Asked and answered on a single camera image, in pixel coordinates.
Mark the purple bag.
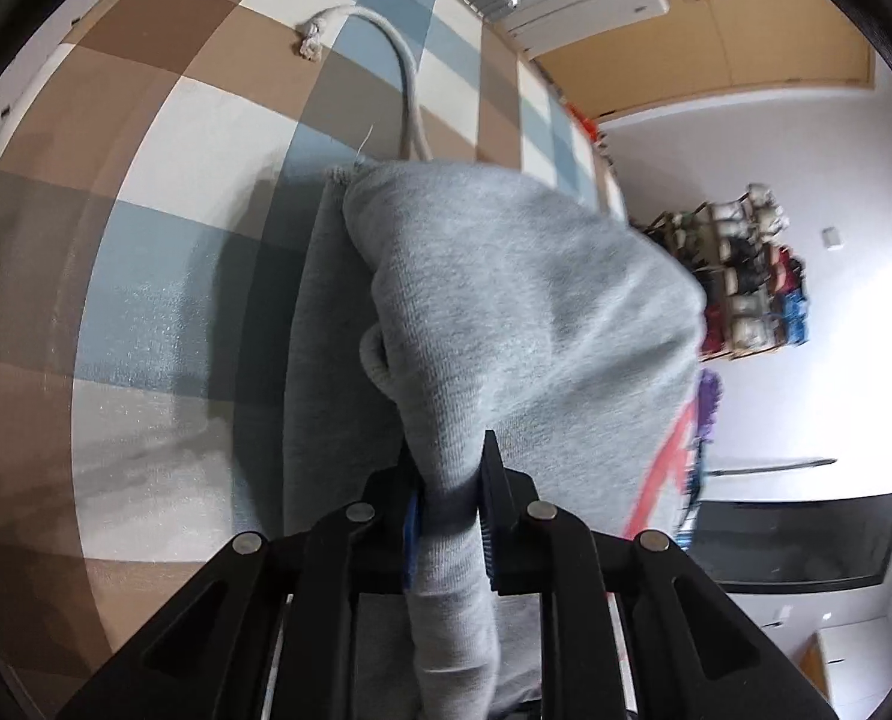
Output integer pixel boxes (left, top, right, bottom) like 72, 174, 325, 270
695, 369, 723, 442

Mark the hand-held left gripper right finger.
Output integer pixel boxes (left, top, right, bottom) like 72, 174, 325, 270
477, 430, 841, 720

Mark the wooden shoe rack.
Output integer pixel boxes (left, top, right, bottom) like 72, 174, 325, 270
637, 181, 812, 362

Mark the checkered blanket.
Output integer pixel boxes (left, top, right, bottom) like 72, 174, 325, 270
0, 0, 628, 720

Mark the blue plaid cloth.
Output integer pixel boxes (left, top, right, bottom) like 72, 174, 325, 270
678, 441, 707, 542

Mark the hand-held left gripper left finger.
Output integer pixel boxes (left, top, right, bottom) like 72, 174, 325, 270
56, 465, 424, 720

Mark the black glossy cabinet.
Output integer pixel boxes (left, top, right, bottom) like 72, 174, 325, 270
690, 491, 892, 592

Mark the wooden door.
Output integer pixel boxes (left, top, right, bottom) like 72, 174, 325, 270
528, 0, 876, 121

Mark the orange bag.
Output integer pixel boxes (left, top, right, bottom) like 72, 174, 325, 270
570, 109, 606, 145

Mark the grey hoodie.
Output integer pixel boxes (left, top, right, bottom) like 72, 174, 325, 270
281, 4, 717, 720

